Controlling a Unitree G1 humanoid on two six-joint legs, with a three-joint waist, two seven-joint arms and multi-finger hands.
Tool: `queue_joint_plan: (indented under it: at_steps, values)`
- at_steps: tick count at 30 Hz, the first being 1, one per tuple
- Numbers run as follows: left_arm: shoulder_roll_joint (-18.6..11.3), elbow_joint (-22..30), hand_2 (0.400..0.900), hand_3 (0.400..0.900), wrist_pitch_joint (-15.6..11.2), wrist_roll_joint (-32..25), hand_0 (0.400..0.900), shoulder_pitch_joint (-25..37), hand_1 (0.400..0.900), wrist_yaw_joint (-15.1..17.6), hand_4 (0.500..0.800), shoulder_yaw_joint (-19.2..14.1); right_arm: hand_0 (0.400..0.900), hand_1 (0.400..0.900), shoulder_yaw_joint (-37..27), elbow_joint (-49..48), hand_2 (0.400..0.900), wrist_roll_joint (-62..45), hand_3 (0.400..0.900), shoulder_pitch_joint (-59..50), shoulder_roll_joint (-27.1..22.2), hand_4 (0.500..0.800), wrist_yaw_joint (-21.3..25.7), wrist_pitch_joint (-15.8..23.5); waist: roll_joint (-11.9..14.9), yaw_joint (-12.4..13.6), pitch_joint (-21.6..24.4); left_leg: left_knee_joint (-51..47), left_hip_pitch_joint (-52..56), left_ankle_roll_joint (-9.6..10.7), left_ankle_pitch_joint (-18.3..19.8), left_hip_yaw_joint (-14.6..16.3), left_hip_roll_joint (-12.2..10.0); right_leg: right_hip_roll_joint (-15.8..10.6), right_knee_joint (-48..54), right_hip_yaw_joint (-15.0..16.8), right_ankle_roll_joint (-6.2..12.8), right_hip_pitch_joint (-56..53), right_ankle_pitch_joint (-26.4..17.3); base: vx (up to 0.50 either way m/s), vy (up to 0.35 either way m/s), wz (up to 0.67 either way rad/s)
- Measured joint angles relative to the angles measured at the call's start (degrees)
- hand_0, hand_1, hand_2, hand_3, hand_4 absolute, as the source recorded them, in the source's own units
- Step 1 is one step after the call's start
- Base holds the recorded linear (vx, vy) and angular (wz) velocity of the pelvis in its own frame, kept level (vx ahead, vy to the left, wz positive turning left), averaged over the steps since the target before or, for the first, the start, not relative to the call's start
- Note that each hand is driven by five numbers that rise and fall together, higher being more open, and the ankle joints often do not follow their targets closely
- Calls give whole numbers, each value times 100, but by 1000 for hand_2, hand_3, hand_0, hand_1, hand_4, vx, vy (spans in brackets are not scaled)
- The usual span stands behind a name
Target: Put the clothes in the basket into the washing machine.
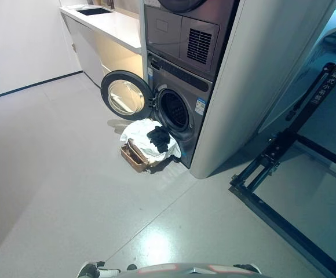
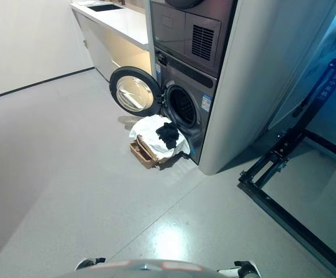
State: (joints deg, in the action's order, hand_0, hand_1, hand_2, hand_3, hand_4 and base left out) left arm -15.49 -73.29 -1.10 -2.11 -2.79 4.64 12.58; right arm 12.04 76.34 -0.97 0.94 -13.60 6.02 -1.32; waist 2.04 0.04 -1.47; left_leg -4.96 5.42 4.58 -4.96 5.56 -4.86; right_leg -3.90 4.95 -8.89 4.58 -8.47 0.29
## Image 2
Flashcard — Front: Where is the silver robot torso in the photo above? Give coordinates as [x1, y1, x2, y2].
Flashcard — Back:
[52, 258, 224, 278]

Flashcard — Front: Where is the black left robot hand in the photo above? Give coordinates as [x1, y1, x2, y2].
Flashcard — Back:
[75, 257, 107, 272]

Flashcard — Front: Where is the black recessed sink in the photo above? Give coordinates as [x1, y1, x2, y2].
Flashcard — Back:
[86, 3, 125, 13]

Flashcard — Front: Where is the brown laundry basket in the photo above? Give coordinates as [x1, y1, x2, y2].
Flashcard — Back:
[129, 134, 174, 170]

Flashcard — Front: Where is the black garment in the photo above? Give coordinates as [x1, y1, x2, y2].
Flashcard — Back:
[155, 122, 181, 149]

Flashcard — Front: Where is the white counter cabinet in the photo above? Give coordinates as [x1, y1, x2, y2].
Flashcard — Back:
[71, 0, 154, 85]

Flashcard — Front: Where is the black metal frame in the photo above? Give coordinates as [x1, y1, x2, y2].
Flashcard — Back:
[237, 57, 336, 278]

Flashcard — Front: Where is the white cloth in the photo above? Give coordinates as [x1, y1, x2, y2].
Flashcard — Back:
[129, 114, 192, 160]

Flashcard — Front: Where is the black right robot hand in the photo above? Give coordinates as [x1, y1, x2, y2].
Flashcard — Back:
[217, 260, 260, 278]

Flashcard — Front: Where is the dark grey stacked dryer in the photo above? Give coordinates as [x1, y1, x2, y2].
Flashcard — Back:
[149, 0, 239, 78]

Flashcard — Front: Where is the dark grey washing machine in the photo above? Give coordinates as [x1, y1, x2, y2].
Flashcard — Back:
[153, 47, 218, 166]

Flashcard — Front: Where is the blue white label sticker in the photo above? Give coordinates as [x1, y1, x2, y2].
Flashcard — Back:
[201, 94, 212, 111]

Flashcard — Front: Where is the white appliance enclosure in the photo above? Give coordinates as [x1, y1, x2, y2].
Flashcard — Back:
[144, 0, 336, 176]

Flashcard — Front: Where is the round washer door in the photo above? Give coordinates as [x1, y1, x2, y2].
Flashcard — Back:
[109, 66, 166, 118]

